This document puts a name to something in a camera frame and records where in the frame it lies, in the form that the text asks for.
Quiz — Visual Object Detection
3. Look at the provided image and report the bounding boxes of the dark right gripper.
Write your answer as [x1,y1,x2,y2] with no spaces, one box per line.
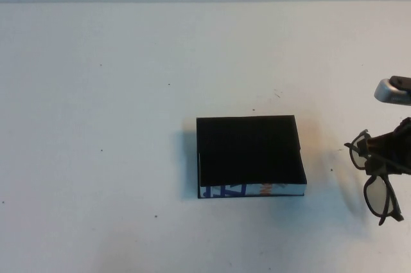
[358,117,411,176]

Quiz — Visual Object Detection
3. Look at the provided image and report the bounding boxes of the black framed glasses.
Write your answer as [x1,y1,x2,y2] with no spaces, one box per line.
[344,128,411,226]

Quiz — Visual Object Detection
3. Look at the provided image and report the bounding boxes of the black glasses case printed side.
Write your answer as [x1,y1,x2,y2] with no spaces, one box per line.
[195,114,308,202]

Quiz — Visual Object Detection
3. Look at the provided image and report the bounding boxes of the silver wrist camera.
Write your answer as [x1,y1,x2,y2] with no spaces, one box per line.
[373,78,411,107]

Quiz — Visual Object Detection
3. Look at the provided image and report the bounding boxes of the black camera cable plug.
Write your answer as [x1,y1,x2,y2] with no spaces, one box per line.
[389,76,411,90]

